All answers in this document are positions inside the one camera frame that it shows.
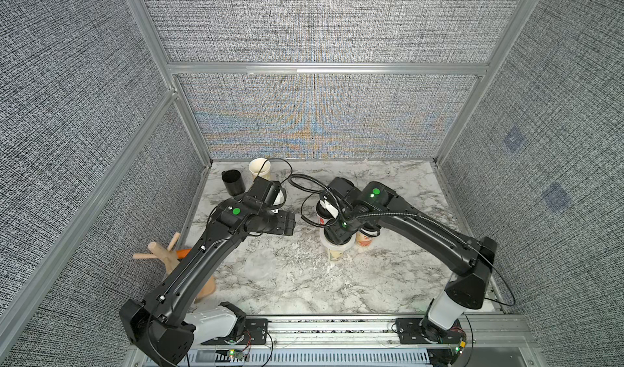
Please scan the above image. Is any red paper cup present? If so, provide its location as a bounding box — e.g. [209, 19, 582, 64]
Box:
[315, 203, 334, 225]

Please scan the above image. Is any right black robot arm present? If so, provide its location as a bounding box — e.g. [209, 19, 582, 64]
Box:
[318, 178, 497, 343]

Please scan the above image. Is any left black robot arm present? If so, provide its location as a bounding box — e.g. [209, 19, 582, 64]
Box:
[120, 178, 296, 366]

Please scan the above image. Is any black cylindrical cup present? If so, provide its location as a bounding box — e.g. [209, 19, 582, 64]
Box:
[221, 169, 246, 197]

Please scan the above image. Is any orange mug on rack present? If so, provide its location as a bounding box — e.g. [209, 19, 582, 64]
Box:
[176, 248, 191, 260]

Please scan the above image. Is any wooden peg rack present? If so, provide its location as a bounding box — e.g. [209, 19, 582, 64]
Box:
[133, 232, 216, 301]

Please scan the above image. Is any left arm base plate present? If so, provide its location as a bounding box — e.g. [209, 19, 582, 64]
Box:
[201, 318, 269, 347]

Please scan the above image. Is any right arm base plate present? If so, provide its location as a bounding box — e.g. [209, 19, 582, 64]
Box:
[394, 318, 467, 347]

